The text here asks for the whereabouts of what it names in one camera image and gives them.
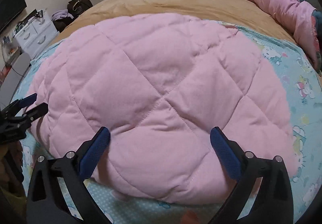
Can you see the black bag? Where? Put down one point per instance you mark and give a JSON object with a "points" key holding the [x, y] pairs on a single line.
{"points": [[79, 6]]}

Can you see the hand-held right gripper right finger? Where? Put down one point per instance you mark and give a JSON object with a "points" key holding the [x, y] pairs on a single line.
{"points": [[226, 153]]}

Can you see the pink crumpled comforter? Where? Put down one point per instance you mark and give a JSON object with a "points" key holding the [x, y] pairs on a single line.
{"points": [[284, 5]]}

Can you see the person's left forearm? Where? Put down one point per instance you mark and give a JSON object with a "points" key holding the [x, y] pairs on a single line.
{"points": [[11, 161]]}

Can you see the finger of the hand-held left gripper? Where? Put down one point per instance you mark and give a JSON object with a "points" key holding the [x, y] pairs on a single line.
{"points": [[25, 101], [37, 111]]}

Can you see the black flat screen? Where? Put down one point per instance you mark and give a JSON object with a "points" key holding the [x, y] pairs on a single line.
{"points": [[11, 10]]}

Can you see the tan bed sheet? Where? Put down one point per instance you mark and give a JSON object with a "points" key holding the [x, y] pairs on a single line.
{"points": [[176, 0]]}

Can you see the purple clothes pile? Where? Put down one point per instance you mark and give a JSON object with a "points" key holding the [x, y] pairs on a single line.
{"points": [[61, 16]]}

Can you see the pink quilted blanket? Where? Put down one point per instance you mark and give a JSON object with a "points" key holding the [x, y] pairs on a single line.
{"points": [[161, 98]]}

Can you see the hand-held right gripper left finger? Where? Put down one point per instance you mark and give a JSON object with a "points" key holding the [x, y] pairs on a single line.
{"points": [[96, 151]]}

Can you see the blue cartoon cat printed blanket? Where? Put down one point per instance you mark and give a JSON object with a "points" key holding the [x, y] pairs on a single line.
{"points": [[301, 123]]}

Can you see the white plastic drawer cabinet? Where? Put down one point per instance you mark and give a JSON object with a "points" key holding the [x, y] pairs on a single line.
{"points": [[37, 35]]}

